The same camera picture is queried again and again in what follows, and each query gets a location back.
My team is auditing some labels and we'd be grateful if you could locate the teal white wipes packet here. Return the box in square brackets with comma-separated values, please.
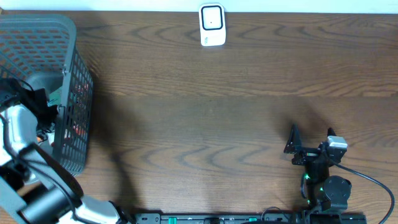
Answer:
[47, 87, 62, 107]

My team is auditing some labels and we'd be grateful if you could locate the white barcode scanner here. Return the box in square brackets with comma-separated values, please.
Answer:
[198, 3, 226, 47]

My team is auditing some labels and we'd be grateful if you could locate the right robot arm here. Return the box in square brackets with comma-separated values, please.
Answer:
[284, 124, 352, 223]

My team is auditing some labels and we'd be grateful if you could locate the black right camera cable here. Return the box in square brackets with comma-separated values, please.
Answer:
[326, 152, 396, 224]

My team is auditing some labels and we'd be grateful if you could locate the black left camera cable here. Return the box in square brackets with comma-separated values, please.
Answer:
[0, 71, 94, 224]

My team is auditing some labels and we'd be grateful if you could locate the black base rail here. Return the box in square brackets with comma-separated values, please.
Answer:
[134, 212, 367, 224]

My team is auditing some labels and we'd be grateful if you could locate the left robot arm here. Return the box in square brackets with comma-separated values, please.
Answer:
[1, 78, 135, 223]

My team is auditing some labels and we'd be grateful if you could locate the black camera cable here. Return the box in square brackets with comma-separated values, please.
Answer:
[326, 152, 396, 224]
[0, 71, 94, 224]

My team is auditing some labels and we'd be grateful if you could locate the grey plastic mesh basket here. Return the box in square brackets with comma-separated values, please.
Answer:
[1, 14, 94, 175]

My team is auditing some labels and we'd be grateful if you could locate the red white snack packet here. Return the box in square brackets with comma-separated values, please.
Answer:
[65, 83, 89, 146]

